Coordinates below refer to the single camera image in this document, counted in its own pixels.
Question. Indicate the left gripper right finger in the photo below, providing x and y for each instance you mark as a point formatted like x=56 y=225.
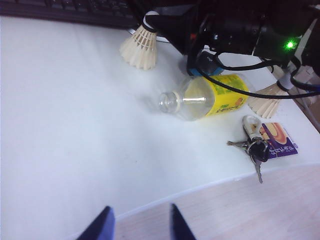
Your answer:
x=180 y=227

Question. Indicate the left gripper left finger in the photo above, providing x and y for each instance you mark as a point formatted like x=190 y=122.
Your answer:
x=100 y=227

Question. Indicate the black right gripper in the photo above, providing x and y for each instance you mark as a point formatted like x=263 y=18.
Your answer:
x=225 y=25

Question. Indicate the small white feather shuttlecock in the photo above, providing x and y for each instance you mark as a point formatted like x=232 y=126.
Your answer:
x=141 y=47

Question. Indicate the clear bottle with yellow label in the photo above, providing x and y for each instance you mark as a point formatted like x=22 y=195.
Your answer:
x=200 y=100

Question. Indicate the large white feather shuttlecock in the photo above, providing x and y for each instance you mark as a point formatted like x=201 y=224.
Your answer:
x=267 y=105

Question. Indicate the key bunch with clear fob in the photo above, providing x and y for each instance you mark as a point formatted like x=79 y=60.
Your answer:
x=257 y=150

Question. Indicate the white desk riser board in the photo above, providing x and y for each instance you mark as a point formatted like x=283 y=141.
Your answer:
x=62 y=112

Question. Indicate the black computer keyboard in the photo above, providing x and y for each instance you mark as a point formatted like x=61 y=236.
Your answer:
x=62 y=10

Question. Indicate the purple printed card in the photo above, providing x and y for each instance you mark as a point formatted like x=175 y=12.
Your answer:
x=282 y=142

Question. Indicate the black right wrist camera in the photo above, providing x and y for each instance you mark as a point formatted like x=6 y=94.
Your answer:
x=275 y=45

